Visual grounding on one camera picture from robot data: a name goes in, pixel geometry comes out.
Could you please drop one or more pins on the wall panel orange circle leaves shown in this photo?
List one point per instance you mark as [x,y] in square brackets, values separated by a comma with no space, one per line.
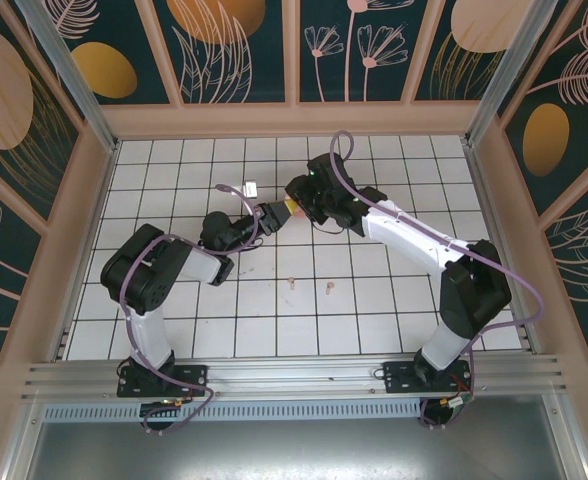
[214,50]

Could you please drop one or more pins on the aluminium frame post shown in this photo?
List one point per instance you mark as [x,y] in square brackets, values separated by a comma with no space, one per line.
[506,75]
[71,75]

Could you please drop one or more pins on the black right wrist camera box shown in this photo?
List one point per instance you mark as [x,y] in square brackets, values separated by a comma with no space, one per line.
[324,170]

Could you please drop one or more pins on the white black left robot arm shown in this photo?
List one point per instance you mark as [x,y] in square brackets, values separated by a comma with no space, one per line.
[149,330]

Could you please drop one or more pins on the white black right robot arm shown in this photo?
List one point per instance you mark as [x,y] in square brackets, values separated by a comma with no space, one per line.
[414,235]

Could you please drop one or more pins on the wall panel orange oval fern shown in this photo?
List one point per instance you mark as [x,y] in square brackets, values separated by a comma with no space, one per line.
[574,100]
[104,70]

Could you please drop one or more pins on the wall panel pale circle grass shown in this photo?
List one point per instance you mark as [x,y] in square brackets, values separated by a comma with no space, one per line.
[454,60]
[4,100]

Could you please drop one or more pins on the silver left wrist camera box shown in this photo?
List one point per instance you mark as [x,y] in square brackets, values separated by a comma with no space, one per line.
[250,190]

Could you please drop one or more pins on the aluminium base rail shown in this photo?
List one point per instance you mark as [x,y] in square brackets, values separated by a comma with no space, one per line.
[299,375]

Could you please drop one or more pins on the aluminium table side rail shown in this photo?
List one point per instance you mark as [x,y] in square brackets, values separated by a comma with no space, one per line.
[483,200]
[101,200]

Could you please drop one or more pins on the aluminium frame bar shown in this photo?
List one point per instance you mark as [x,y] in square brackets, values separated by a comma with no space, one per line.
[569,445]
[21,452]

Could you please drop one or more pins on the wall panel pink flowers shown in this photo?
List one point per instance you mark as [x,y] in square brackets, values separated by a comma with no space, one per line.
[349,60]

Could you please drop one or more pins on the grey metal sheet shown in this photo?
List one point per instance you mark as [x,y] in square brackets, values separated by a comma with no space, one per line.
[299,450]

